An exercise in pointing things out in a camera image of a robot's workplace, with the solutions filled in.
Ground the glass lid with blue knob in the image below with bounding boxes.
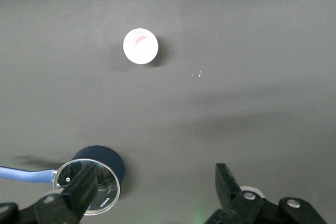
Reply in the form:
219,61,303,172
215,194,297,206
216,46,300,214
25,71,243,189
52,157,121,217

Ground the dark blue saucepan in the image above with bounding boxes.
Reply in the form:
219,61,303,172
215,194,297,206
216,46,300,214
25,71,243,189
0,144,126,217

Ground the pink plastic cup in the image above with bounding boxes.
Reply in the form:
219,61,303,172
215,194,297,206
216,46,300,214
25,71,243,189
122,27,159,65

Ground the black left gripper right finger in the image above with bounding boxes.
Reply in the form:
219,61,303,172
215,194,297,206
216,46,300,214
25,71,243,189
204,163,329,224

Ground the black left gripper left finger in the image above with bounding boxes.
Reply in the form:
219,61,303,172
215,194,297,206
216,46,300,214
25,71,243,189
0,162,100,224

